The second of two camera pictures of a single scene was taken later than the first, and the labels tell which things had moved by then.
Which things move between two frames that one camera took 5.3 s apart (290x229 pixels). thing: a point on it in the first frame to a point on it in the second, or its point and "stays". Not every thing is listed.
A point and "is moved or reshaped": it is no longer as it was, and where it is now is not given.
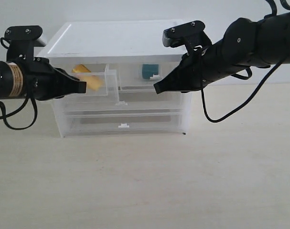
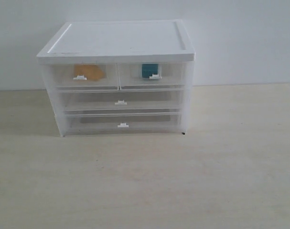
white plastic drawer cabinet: x=120 y=60 stays
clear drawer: x=102 y=84 is moved or reshaped
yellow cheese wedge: x=93 y=82 to x=92 y=72
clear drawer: x=141 y=77 stays
